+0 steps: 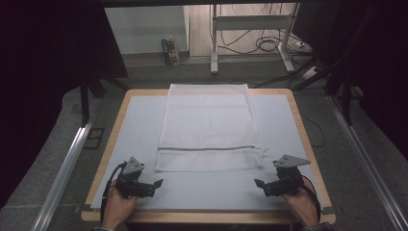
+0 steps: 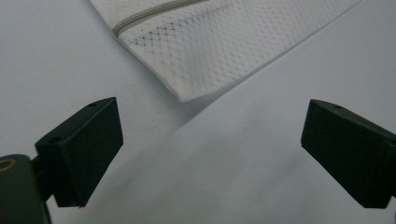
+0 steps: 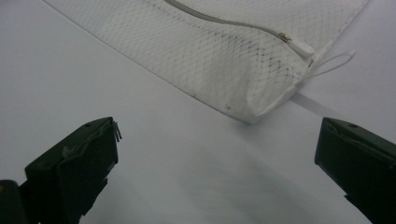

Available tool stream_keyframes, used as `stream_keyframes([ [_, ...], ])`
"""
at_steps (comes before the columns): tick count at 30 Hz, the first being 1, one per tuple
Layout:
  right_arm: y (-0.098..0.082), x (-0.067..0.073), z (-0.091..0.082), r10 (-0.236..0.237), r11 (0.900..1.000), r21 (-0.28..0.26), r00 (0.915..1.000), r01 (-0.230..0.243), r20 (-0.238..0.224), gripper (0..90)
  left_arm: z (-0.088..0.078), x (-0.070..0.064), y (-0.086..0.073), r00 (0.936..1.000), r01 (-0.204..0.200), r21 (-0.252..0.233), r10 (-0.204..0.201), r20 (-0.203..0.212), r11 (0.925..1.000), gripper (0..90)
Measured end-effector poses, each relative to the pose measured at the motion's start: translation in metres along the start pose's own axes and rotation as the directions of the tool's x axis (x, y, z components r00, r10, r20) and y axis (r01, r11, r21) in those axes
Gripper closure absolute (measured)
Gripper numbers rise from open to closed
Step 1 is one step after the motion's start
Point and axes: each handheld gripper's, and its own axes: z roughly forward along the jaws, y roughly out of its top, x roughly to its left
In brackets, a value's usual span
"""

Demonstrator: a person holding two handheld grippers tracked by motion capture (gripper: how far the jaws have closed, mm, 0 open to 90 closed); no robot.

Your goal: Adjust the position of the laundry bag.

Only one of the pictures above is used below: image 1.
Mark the tangle of black floor cables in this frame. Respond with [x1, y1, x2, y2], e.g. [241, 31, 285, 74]
[217, 3, 311, 56]

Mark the pale blue table mat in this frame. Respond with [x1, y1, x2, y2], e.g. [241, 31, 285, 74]
[90, 93, 325, 212]

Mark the dark curtain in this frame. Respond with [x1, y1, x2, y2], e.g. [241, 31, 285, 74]
[0, 0, 129, 210]
[292, 0, 408, 162]

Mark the black metal stand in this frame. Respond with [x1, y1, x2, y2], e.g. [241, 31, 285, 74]
[79, 75, 131, 128]
[290, 56, 365, 127]

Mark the small carton with bottles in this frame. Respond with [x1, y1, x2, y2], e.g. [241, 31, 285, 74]
[161, 34, 181, 66]

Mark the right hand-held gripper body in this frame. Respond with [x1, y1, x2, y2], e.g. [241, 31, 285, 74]
[271, 154, 312, 196]

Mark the black flat floor frame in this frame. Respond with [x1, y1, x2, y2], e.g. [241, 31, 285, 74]
[83, 127, 106, 150]

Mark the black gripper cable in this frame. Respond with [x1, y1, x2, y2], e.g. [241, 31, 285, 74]
[299, 184, 322, 223]
[99, 161, 128, 224]

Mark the person's right hand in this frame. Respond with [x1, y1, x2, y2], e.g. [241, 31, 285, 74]
[281, 176, 319, 227]

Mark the person's left hand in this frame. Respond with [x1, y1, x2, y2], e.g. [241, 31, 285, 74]
[101, 183, 140, 230]

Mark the wooden table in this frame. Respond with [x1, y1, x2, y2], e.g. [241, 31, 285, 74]
[80, 88, 337, 225]

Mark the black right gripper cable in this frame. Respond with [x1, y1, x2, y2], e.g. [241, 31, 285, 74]
[299, 184, 322, 223]

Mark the white power strip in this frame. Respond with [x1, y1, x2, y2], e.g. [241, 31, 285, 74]
[301, 64, 322, 80]

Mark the white cloth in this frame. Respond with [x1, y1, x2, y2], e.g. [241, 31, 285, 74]
[154, 83, 269, 173]

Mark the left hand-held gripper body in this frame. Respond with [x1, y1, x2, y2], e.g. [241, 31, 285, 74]
[115, 156, 156, 199]

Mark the thin black floor cable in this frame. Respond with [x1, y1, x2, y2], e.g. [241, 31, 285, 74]
[299, 113, 327, 149]

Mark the aluminium rail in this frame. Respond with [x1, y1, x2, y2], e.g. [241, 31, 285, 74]
[326, 95, 408, 231]
[31, 97, 101, 231]

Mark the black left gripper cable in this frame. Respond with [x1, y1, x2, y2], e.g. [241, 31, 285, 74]
[99, 161, 128, 224]

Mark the white desk frame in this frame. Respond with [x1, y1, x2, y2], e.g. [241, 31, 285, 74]
[209, 3, 301, 76]

